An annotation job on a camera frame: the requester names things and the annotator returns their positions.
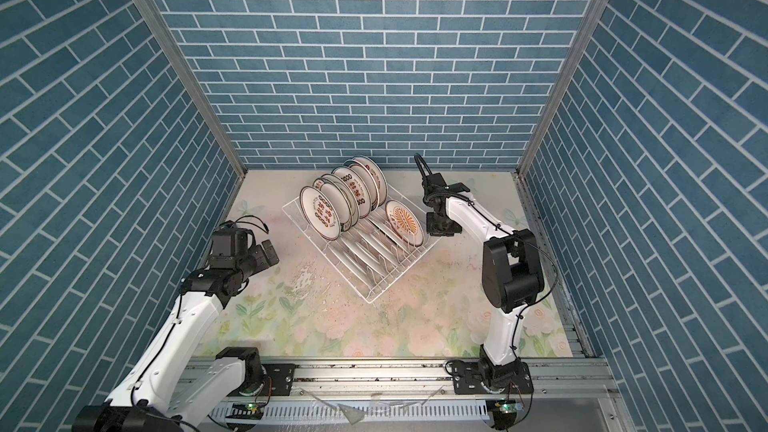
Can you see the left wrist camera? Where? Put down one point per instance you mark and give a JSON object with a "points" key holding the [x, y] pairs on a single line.
{"points": [[229, 247]]}

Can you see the small orange sunburst plate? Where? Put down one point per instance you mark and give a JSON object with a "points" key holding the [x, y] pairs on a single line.
{"points": [[404, 223]]}

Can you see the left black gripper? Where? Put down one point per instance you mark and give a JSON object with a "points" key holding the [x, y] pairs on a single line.
{"points": [[262, 260]]}

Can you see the left circuit board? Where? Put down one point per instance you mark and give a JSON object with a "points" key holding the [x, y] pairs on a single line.
{"points": [[250, 410]]}

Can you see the front large red-lettered plate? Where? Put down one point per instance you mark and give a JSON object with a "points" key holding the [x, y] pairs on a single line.
{"points": [[320, 213]]}

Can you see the white wire dish rack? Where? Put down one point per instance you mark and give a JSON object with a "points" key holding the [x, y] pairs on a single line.
{"points": [[371, 257]]}

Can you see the back large red-lettered plate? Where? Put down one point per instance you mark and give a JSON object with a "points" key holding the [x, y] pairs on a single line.
{"points": [[377, 176]]}

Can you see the circuit board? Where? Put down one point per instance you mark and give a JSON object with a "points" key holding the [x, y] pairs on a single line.
{"points": [[250, 410], [503, 413]]}

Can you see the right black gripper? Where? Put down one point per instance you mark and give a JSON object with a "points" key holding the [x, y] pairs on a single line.
{"points": [[434, 231]]}

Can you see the right circuit board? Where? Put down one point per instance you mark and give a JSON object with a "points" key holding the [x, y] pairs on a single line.
{"points": [[503, 413]]}

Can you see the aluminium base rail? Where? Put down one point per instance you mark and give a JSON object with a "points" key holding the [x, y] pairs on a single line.
{"points": [[420, 379]]}

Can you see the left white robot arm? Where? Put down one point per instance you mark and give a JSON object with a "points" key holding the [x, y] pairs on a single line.
{"points": [[144, 400]]}

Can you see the large red-lettered plate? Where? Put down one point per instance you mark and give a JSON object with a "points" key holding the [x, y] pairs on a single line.
{"points": [[320, 213], [377, 176], [361, 186]]}

